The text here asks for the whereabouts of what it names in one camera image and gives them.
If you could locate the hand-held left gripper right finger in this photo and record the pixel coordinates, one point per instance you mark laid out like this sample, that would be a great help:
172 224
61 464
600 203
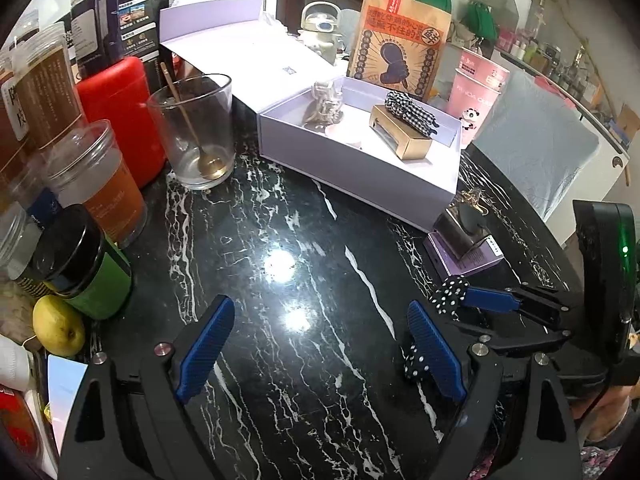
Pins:
432 355

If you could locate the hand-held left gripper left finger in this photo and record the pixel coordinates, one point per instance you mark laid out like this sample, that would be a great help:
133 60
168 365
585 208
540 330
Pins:
205 350

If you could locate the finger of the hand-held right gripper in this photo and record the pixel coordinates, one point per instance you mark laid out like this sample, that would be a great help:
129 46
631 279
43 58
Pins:
525 339
490 300

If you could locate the polka dot scrunchie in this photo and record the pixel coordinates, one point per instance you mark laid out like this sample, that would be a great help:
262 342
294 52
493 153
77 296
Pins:
450 295

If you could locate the small lavender barcode box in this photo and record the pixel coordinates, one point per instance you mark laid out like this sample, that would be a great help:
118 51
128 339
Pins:
467 264

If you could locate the black heart perfume bottle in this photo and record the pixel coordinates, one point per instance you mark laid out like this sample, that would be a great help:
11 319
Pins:
462 230

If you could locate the gold hair claw clip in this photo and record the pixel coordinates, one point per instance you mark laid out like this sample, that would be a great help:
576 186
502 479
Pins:
472 197

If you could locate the lavender gift box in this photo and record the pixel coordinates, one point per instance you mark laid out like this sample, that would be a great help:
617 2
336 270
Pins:
360 185

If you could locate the gold box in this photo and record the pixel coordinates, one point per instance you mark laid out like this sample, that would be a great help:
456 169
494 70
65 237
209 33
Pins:
400 137

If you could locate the gingham scrunchie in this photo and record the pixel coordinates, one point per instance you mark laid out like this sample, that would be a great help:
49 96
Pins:
407 110

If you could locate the pink round compact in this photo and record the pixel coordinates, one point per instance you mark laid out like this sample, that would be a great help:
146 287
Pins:
342 136

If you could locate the person's right hand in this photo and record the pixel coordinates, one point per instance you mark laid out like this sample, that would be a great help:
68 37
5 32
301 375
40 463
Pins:
610 410

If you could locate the white cabinet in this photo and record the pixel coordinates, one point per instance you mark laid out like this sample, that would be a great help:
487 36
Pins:
610 165

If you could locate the light blue card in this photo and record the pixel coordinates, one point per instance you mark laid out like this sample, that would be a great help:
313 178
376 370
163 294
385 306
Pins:
65 390

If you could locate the green jar with black lid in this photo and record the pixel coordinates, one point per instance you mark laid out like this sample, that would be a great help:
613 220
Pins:
82 270

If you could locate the floral clothing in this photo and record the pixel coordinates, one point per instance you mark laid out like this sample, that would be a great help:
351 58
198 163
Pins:
607 460

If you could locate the yellow fruit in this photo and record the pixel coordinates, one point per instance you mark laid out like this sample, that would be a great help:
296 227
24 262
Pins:
57 325

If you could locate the gold spoon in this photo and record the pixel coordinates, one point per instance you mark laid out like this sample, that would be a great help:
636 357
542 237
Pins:
210 165

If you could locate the clear drinking glass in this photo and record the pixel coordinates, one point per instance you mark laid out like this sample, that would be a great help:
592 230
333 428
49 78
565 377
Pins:
192 160

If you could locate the pink panda paper cup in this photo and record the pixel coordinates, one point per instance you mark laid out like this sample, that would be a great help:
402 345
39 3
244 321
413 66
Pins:
472 110
482 72

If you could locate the white packet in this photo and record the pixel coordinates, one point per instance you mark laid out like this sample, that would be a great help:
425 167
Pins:
12 365

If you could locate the orange label jar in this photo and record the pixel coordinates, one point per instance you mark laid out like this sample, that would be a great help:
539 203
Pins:
100 180

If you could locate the red packet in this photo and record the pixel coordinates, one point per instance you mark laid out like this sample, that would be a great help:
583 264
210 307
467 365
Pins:
15 420

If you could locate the clear jar with blue label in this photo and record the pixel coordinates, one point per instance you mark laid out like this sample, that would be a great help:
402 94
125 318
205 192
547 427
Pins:
25 220

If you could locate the red canister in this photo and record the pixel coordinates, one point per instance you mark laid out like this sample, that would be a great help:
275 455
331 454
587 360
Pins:
125 115

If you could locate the brown paper bag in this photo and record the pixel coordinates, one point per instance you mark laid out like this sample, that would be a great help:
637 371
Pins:
395 40

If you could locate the brown spice jar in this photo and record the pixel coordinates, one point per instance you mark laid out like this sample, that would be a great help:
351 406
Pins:
10 120
47 90

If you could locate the cream water bottle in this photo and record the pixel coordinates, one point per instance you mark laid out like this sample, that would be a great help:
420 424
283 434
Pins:
322 27

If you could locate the black printed packet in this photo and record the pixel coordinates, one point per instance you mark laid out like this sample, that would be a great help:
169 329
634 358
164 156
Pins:
142 20

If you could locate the dark jar with clear lid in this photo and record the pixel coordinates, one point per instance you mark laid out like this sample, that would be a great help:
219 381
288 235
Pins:
92 15

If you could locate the small clear-lid jar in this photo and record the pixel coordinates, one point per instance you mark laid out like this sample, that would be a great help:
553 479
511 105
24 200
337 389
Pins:
22 27

